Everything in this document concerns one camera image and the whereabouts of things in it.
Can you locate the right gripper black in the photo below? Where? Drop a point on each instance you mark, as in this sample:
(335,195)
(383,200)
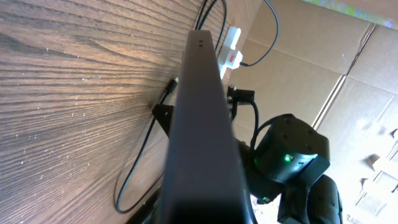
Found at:
(235,97)

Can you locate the Samsung Galaxy smartphone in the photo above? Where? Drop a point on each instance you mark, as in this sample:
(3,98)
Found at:
(204,180)

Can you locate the white charger plug adapter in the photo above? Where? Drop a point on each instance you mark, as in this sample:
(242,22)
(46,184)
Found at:
(232,59)

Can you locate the white power strip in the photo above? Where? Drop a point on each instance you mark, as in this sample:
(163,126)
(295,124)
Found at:
(230,42)

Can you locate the cardboard box wall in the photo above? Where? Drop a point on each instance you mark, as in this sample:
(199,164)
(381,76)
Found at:
(332,64)

